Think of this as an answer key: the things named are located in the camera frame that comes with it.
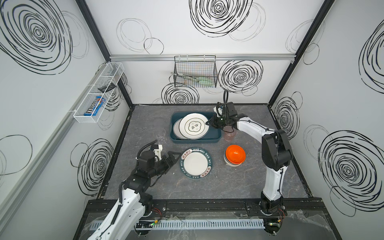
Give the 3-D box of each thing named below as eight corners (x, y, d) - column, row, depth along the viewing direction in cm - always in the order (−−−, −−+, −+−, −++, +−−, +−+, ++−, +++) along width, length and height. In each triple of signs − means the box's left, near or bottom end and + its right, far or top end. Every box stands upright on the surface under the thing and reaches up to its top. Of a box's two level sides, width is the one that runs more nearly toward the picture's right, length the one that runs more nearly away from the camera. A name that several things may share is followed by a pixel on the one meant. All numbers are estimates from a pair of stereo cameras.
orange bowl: (225, 167, 88) (228, 160, 80) (223, 152, 95) (225, 144, 87) (242, 167, 88) (247, 160, 80) (239, 152, 95) (243, 144, 87)
